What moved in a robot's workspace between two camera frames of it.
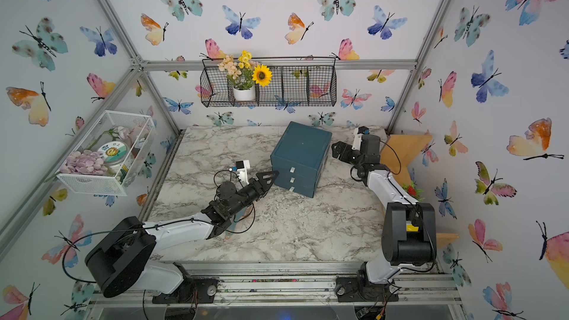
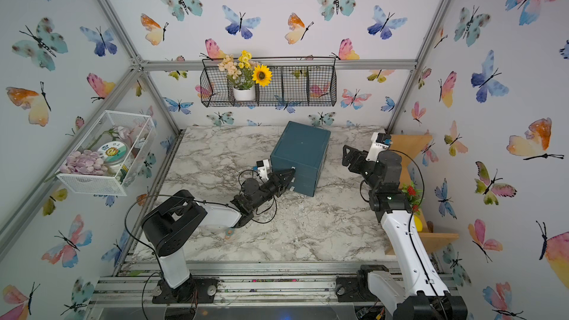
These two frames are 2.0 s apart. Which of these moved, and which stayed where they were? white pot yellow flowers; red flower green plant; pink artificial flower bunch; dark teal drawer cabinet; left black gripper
Moved: left black gripper
Stayed: white pot yellow flowers; red flower green plant; pink artificial flower bunch; dark teal drawer cabinet
